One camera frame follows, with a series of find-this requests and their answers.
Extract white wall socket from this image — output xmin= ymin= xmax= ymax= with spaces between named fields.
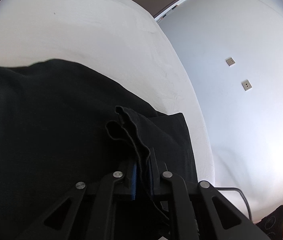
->
xmin=225 ymin=57 xmax=236 ymax=67
xmin=241 ymin=80 xmax=252 ymax=91

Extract lower white wall socket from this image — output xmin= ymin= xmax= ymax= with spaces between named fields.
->
xmin=241 ymin=80 xmax=252 ymax=91

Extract upper white wall socket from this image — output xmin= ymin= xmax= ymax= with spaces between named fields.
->
xmin=225 ymin=57 xmax=236 ymax=67

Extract white bed mattress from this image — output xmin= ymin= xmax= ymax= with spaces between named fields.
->
xmin=0 ymin=0 xmax=215 ymax=183

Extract black denim pants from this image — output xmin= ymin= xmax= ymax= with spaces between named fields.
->
xmin=0 ymin=60 xmax=197 ymax=239

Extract black cable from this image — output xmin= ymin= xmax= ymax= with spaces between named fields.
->
xmin=215 ymin=186 xmax=253 ymax=222

